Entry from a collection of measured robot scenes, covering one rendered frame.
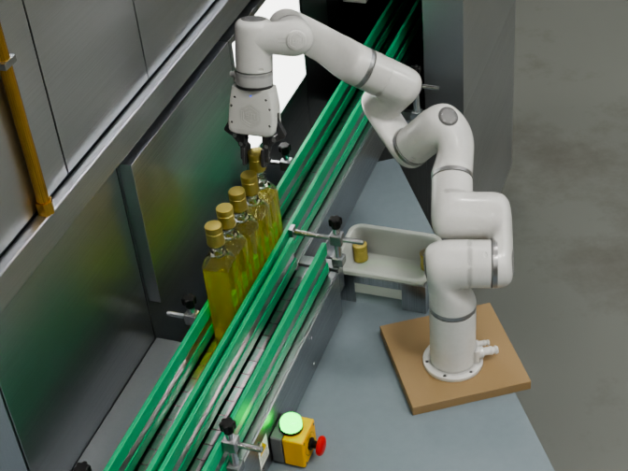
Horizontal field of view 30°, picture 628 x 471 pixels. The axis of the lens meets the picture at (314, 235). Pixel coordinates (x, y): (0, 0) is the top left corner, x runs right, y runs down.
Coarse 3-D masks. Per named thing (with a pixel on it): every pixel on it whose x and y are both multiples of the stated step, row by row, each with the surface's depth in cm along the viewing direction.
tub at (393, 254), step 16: (368, 224) 274; (368, 240) 275; (384, 240) 274; (400, 240) 272; (416, 240) 271; (432, 240) 269; (352, 256) 274; (368, 256) 276; (384, 256) 276; (400, 256) 275; (416, 256) 273; (352, 272) 261; (368, 272) 261; (384, 272) 271; (400, 272) 271; (416, 272) 270
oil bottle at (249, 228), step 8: (248, 216) 239; (240, 224) 237; (248, 224) 237; (256, 224) 240; (240, 232) 237; (248, 232) 237; (256, 232) 240; (248, 240) 238; (256, 240) 241; (256, 248) 242; (256, 256) 242; (256, 264) 243; (256, 272) 244
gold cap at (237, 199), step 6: (240, 186) 235; (228, 192) 234; (234, 192) 234; (240, 192) 234; (234, 198) 233; (240, 198) 233; (246, 198) 236; (234, 204) 234; (240, 204) 234; (246, 204) 236; (234, 210) 235; (240, 210) 235
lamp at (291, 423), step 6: (288, 414) 227; (294, 414) 227; (282, 420) 227; (288, 420) 226; (294, 420) 226; (300, 420) 227; (282, 426) 226; (288, 426) 225; (294, 426) 226; (300, 426) 227; (282, 432) 227; (288, 432) 226; (294, 432) 226; (300, 432) 227
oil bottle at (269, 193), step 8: (272, 184) 248; (264, 192) 245; (272, 192) 247; (272, 200) 247; (272, 208) 248; (272, 216) 248; (280, 216) 253; (272, 224) 249; (280, 224) 254; (280, 232) 255
